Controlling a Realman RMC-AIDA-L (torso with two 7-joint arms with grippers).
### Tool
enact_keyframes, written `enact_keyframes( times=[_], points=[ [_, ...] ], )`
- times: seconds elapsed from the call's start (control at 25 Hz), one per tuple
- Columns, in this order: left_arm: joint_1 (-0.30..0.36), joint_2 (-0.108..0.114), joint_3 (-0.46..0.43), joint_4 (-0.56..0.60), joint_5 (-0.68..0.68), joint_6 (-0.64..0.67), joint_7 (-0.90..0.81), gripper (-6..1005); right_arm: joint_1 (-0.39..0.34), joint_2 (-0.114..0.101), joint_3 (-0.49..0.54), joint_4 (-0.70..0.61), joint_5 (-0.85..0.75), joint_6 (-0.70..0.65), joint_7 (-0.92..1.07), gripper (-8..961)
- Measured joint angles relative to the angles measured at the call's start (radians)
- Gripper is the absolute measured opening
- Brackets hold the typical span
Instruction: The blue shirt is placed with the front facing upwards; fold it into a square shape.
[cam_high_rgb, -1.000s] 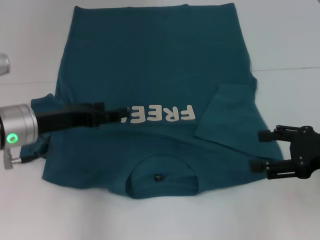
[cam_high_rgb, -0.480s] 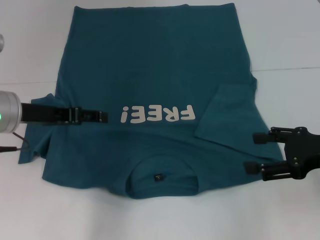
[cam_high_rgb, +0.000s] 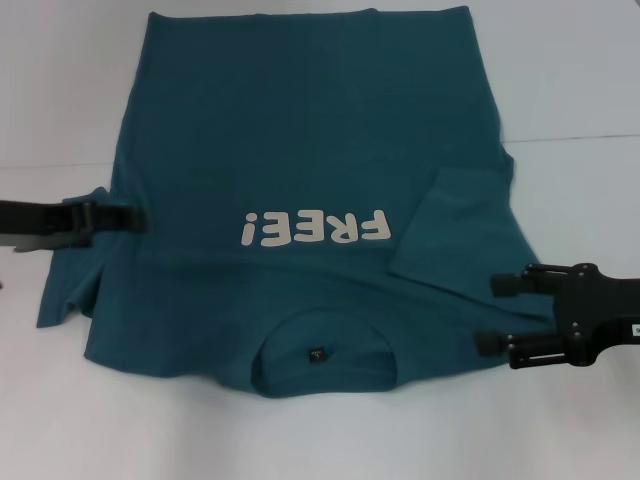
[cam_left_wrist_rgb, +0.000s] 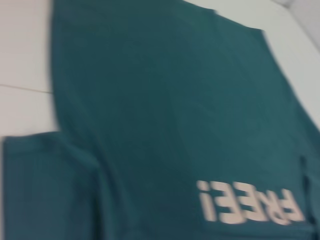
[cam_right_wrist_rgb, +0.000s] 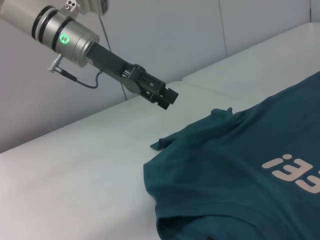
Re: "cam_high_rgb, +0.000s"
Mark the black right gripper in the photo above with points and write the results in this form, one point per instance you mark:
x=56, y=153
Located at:
x=595, y=310

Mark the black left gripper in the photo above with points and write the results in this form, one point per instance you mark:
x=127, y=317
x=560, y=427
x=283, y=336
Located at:
x=35, y=220

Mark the teal shirt with FREE print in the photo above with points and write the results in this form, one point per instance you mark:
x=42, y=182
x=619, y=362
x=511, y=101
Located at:
x=300, y=125

